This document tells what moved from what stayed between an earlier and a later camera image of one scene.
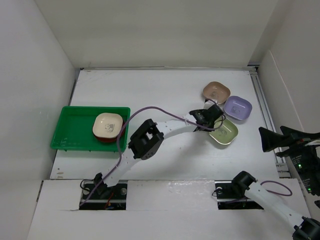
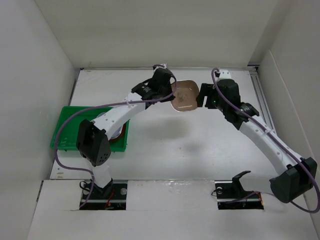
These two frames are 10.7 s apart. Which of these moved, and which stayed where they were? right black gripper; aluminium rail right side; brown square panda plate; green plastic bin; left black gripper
Moved: right black gripper; left black gripper; brown square panda plate
Stayed: aluminium rail right side; green plastic bin
